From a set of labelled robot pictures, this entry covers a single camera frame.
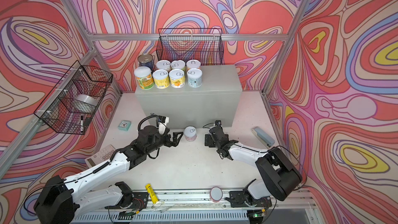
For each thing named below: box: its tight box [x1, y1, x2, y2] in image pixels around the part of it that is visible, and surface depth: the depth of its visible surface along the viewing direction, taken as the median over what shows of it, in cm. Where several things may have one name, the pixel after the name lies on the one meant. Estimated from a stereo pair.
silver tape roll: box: [74, 93, 98, 113], surface depth 74 cm
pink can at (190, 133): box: [183, 125, 197, 142], surface depth 93 cm
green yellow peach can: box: [133, 66, 155, 91], surface depth 72 cm
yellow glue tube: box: [145, 183, 159, 205], surface depth 76 cm
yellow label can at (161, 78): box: [152, 68, 170, 90], surface depth 74 cm
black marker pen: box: [80, 115, 84, 134], surface depth 73 cm
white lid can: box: [186, 67, 203, 89], surface depth 74 cm
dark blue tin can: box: [137, 53, 154, 70], surface depth 74 cm
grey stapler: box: [251, 128, 276, 148], surface depth 93 cm
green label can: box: [170, 59, 186, 72], surface depth 78 cm
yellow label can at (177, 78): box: [168, 68, 186, 89], surface depth 74 cm
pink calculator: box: [84, 144, 117, 169], surface depth 88 cm
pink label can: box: [155, 59, 172, 73], surface depth 79 cm
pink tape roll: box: [209, 186, 223, 203], surface depth 72 cm
